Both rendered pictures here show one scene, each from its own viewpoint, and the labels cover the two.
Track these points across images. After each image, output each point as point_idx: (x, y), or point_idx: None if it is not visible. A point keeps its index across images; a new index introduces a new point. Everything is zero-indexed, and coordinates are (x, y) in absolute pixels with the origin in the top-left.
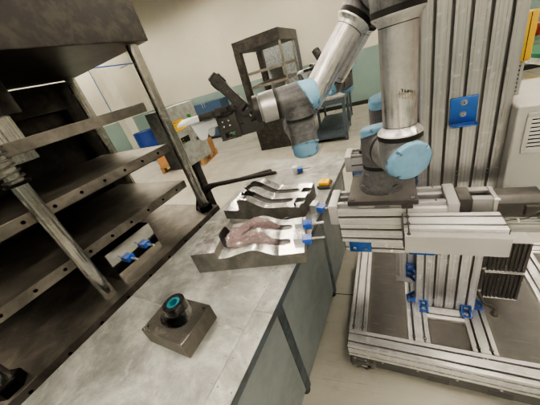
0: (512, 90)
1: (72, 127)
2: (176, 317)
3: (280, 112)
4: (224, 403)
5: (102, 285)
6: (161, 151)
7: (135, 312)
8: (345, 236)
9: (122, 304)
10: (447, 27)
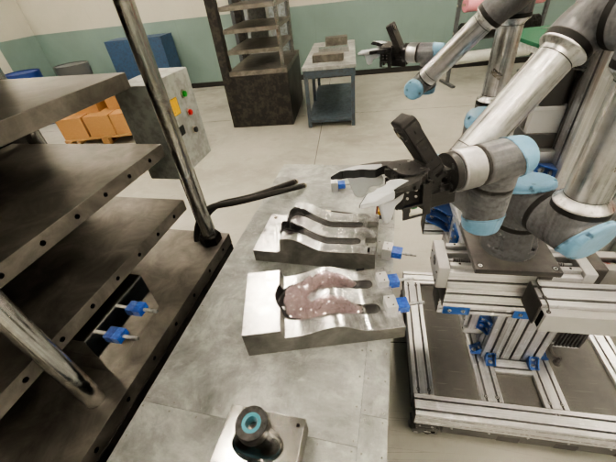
0: None
1: (16, 122)
2: None
3: (486, 182)
4: None
5: (87, 390)
6: (155, 157)
7: (163, 432)
8: (447, 301)
9: (132, 418)
10: None
